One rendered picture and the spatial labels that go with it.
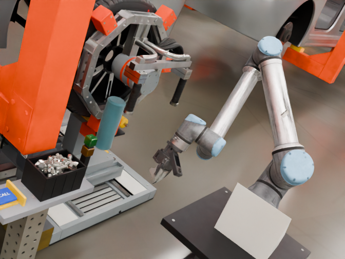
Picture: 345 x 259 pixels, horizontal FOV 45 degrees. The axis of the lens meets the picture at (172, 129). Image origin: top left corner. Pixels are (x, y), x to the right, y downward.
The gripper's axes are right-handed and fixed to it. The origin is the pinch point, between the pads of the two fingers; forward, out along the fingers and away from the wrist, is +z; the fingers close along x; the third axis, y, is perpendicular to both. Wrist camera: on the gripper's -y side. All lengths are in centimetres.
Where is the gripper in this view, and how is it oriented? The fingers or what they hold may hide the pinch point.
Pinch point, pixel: (154, 182)
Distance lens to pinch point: 198.8
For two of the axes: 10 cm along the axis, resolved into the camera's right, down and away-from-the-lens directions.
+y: -5.7, -5.3, 6.2
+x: -5.7, -2.8, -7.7
